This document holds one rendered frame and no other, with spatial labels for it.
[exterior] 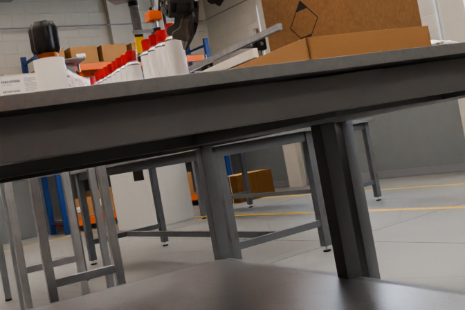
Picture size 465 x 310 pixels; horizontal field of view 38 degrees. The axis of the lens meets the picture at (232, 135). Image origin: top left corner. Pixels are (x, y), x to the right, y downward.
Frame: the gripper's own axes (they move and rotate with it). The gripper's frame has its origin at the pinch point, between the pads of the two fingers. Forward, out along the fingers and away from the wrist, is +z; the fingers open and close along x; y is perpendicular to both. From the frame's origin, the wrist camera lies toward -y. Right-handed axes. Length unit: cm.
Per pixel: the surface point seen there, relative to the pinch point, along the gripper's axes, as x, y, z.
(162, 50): -13.0, 1.5, 5.7
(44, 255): -102, 17, 130
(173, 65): -3.6, 2.3, 6.7
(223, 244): -73, -59, 126
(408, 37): 70, -8, -22
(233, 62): 31.8, 4.2, -6.2
